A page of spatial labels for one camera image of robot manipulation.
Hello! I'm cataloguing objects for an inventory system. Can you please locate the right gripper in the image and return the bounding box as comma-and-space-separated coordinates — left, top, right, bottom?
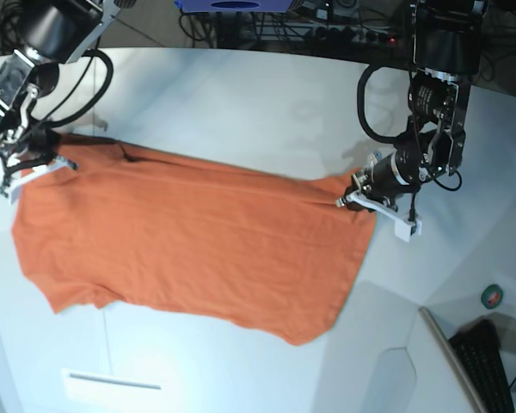
0, 50, 59, 161

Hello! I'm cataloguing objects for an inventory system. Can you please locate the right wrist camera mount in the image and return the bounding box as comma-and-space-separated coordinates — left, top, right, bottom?
0, 155, 78, 205

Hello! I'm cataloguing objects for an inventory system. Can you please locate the blue box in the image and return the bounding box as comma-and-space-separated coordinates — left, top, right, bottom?
175, 0, 303, 13

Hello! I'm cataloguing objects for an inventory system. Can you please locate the green tape roll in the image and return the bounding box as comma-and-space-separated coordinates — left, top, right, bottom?
481, 284, 504, 310

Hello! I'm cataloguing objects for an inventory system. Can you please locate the orange t-shirt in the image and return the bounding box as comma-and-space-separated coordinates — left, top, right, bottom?
11, 135, 375, 345

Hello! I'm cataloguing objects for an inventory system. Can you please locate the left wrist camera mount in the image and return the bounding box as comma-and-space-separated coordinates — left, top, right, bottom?
335, 191, 422, 243

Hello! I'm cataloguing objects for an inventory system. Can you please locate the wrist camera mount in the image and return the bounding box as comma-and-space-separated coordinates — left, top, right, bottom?
0, 155, 78, 205
335, 191, 422, 243

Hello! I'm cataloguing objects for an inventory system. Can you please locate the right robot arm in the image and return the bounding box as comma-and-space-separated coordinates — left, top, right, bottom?
0, 1, 135, 163

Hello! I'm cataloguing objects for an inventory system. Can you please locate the black power strip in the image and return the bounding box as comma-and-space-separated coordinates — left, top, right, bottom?
312, 26, 399, 46

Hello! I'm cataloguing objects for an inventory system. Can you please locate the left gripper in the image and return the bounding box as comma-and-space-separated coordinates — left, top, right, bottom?
343, 71, 470, 211

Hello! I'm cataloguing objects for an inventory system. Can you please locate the black keyboard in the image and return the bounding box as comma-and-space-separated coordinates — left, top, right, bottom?
449, 318, 515, 413

